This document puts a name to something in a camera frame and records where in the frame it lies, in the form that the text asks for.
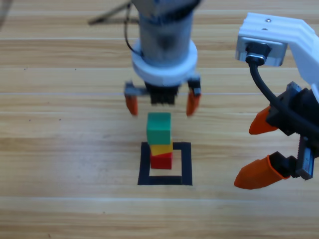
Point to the yellow wooden cube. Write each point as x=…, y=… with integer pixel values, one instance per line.
x=160, y=149

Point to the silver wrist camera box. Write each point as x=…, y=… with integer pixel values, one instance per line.
x=276, y=53

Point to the dark thin bar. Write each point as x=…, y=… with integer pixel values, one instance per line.
x=107, y=14

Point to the green wooden cube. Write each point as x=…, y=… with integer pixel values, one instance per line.
x=159, y=129

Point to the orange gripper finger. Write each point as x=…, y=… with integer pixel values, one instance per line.
x=256, y=176

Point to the red wooden cube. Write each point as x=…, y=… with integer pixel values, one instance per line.
x=162, y=162

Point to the black tape square outline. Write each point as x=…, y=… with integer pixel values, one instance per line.
x=187, y=164

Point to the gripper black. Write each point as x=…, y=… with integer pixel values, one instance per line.
x=163, y=95
x=299, y=104

